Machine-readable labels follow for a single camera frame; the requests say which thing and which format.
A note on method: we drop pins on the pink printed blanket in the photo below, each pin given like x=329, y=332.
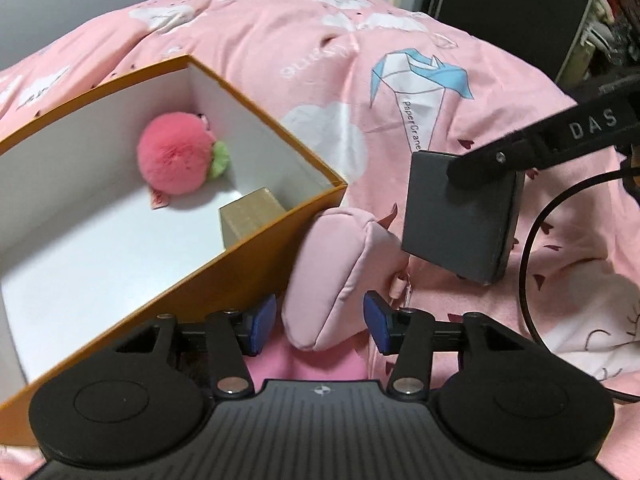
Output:
x=300, y=35

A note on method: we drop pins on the cluttered hanging clothes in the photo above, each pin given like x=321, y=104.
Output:
x=617, y=15

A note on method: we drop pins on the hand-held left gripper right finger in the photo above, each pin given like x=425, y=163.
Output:
x=377, y=325

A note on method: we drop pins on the pink fluffy peach plush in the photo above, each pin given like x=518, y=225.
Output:
x=170, y=147

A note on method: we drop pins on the pink fabric pouch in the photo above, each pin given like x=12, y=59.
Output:
x=330, y=270

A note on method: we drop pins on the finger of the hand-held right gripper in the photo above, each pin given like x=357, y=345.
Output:
x=490, y=162

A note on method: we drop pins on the dark wardrobe panel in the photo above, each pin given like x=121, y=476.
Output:
x=500, y=5

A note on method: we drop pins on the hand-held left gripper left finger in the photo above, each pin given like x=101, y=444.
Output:
x=262, y=322

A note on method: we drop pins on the dark grey box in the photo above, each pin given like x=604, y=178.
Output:
x=450, y=230

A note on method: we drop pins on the orange cardboard box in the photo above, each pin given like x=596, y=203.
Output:
x=200, y=290

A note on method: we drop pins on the small beige box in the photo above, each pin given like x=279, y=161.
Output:
x=250, y=215

